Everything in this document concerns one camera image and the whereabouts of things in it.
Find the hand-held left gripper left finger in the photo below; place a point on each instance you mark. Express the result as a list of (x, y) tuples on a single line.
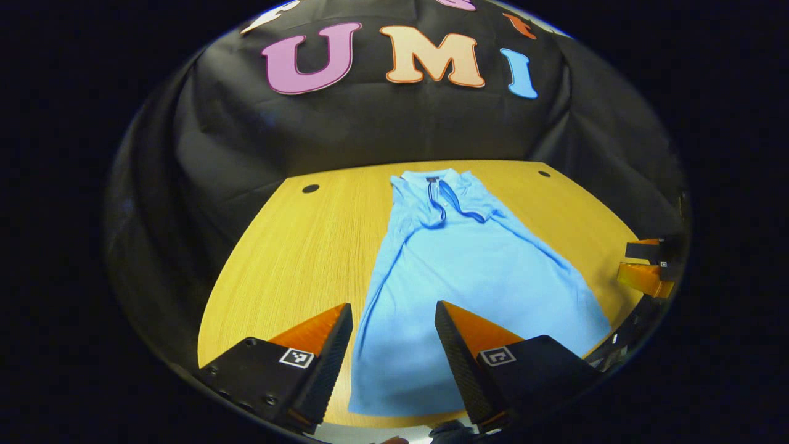
[(330, 364)]

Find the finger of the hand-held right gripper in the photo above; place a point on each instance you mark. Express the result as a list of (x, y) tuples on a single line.
[(641, 279), (644, 250)]

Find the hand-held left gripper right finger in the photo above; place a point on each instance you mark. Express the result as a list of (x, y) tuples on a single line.
[(459, 364)]

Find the light blue T-shirt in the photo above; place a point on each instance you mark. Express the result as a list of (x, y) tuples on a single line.
[(468, 271)]

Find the black backdrop cloth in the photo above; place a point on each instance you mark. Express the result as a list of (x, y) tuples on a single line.
[(370, 123)]

